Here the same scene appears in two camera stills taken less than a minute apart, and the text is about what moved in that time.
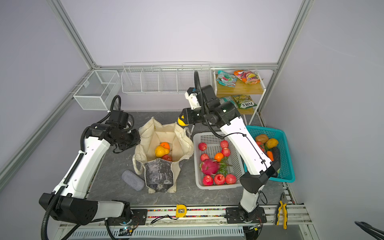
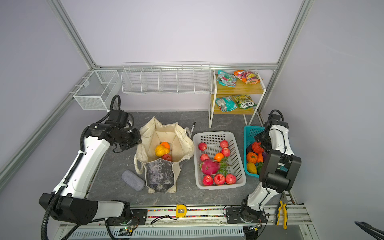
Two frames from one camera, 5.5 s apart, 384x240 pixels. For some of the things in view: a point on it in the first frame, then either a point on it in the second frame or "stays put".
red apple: (167, 157) stays put
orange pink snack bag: (247, 76) stays put
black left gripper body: (129, 140) stays put
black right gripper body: (194, 117) -> (265, 141)
